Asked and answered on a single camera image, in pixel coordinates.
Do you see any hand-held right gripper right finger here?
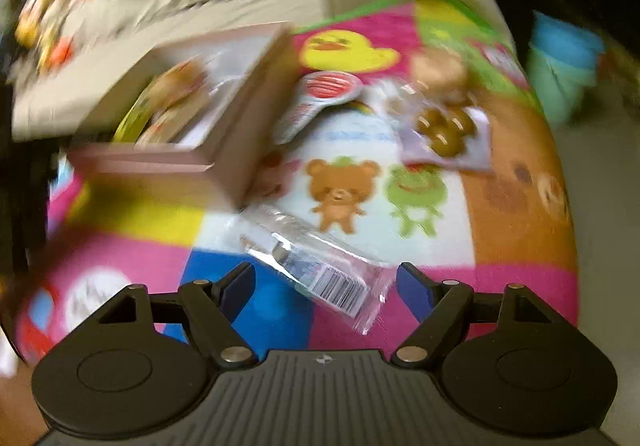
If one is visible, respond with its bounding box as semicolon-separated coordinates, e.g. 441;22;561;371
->
392;262;551;369

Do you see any pink cardboard box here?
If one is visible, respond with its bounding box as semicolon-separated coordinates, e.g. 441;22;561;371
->
67;22;301;209

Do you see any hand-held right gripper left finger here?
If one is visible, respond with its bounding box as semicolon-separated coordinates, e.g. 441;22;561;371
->
100;261;257;369

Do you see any orange toy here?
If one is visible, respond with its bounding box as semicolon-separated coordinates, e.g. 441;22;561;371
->
15;0;76;74

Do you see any red lid jelly cup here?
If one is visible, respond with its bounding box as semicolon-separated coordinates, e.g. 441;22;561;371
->
272;70;366;144

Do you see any clear barcode snack packet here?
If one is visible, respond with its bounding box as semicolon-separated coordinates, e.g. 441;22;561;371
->
235;203;398;334

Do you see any yellow snack packet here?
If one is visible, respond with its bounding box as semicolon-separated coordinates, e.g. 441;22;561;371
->
112;91;156;144

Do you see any blue plastic bucket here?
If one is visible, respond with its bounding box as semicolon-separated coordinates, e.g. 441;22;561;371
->
527;11;608;127

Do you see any brown balls snack packet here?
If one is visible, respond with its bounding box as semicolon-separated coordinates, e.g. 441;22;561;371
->
397;94;496;172

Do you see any red label bread bun packet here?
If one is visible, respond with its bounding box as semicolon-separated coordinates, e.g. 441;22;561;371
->
414;49;472;93

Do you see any colourful cartoon play mat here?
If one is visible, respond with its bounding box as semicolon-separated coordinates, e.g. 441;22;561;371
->
15;0;581;367

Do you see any green label bread bun packet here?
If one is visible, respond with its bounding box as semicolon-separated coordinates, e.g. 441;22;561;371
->
145;59;211;112

